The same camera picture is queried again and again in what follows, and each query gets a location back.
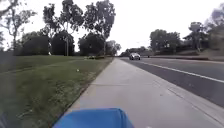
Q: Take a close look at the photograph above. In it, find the grass bank across road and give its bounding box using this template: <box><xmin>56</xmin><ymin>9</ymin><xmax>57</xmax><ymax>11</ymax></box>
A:
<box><xmin>149</xmin><ymin>48</ymin><xmax>224</xmax><ymax>62</ymax></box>

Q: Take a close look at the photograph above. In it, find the group of trees across road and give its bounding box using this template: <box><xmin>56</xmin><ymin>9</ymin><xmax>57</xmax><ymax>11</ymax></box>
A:
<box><xmin>149</xmin><ymin>3</ymin><xmax>224</xmax><ymax>56</ymax></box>

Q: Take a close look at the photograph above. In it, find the grey asphalt road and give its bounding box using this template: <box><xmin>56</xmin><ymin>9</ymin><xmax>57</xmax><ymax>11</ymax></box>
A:
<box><xmin>119</xmin><ymin>56</ymin><xmax>224</xmax><ymax>109</ymax></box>

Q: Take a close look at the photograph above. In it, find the concrete kerb strip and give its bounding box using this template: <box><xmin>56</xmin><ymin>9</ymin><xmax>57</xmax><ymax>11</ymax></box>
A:
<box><xmin>120</xmin><ymin>58</ymin><xmax>224</xmax><ymax>128</ymax></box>

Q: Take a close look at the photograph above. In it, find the grass verge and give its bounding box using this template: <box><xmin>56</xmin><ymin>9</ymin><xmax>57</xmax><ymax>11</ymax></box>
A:
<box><xmin>0</xmin><ymin>54</ymin><xmax>114</xmax><ymax>128</ymax></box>

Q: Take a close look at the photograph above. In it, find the robot's own part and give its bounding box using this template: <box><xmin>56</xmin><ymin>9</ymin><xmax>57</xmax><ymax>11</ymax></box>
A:
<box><xmin>52</xmin><ymin>107</ymin><xmax>136</xmax><ymax>128</ymax></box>

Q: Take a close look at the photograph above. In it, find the distant row of trees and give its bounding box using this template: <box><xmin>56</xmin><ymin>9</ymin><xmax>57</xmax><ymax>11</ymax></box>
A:
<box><xmin>119</xmin><ymin>46</ymin><xmax>151</xmax><ymax>58</ymax></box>

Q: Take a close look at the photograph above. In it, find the row of tall trees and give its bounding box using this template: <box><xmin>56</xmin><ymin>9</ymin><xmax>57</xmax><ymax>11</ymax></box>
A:
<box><xmin>0</xmin><ymin>0</ymin><xmax>123</xmax><ymax>58</ymax></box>

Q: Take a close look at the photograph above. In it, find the car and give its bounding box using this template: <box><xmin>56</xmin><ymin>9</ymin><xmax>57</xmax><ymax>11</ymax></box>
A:
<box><xmin>129</xmin><ymin>52</ymin><xmax>142</xmax><ymax>61</ymax></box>

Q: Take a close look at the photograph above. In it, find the grey concrete pavement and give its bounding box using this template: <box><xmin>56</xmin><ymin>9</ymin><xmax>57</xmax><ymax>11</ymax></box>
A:
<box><xmin>64</xmin><ymin>57</ymin><xmax>224</xmax><ymax>128</ymax></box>

